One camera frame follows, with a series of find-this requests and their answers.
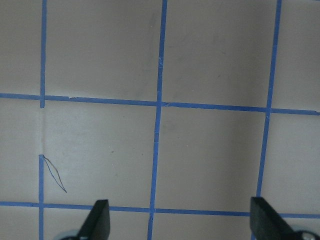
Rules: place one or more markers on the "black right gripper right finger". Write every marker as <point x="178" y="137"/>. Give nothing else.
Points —
<point x="267" y="224"/>

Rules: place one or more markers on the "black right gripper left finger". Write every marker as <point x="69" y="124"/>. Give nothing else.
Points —
<point x="97" y="225"/>

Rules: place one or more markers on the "loose blue tape strand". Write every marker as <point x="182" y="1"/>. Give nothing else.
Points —
<point x="54" y="173"/>

